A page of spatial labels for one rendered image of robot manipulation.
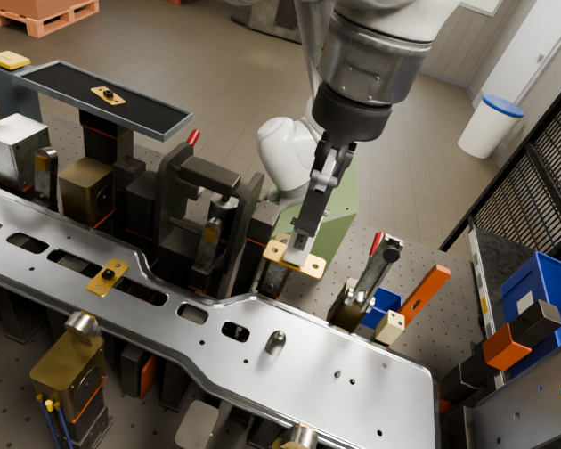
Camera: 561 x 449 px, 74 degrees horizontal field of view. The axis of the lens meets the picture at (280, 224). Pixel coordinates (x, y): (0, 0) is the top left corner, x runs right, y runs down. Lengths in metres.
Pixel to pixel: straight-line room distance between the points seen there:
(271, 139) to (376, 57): 0.91
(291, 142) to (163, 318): 0.72
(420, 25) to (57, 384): 0.60
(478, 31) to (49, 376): 7.19
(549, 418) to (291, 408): 0.38
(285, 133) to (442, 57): 6.24
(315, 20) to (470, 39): 6.44
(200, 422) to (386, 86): 0.54
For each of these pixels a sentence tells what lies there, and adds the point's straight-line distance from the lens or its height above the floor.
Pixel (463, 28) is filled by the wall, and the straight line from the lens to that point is 7.30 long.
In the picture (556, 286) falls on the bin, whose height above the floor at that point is 1.10.
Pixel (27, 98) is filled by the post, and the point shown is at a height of 1.07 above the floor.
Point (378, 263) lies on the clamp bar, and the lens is 0.73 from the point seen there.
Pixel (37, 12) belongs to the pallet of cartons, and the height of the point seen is 0.21.
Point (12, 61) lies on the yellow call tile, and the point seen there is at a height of 1.16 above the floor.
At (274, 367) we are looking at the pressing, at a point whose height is 1.00.
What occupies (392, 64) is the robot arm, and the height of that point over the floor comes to 1.54.
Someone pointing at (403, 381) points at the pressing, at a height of 1.00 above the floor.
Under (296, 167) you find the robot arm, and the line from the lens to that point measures 1.25.
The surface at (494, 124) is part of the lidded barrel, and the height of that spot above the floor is 0.41.
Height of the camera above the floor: 1.61
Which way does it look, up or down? 40 degrees down
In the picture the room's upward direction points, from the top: 20 degrees clockwise
